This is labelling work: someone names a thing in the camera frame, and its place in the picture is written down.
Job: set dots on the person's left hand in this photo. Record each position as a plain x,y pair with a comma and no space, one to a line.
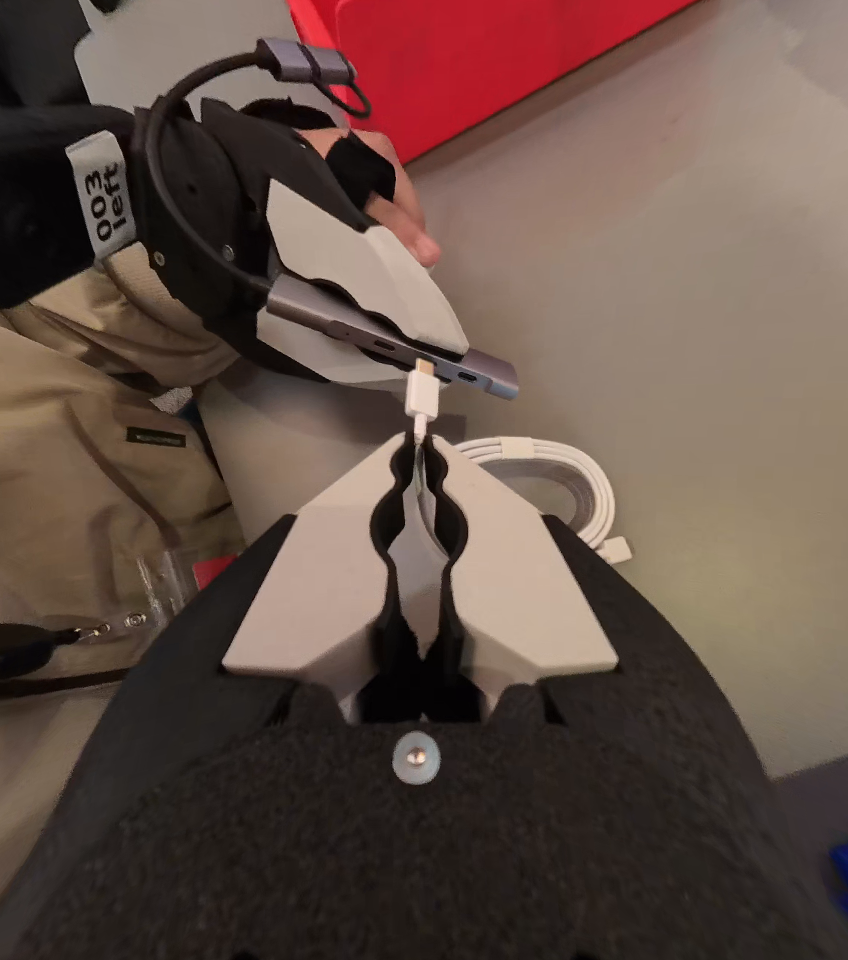
412,225

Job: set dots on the grey desk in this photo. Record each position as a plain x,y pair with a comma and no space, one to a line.
693,375

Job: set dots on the person's left forearm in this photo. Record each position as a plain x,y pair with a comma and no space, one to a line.
131,330

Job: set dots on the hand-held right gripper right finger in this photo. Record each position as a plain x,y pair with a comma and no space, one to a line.
536,592

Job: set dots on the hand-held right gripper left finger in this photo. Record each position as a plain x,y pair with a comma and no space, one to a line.
311,585

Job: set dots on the red plastic bin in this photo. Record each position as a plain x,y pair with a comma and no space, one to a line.
469,67

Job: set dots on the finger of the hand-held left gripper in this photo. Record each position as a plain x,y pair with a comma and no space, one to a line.
319,356
364,277

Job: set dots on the clear badge holder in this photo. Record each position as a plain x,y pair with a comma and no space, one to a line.
165,592

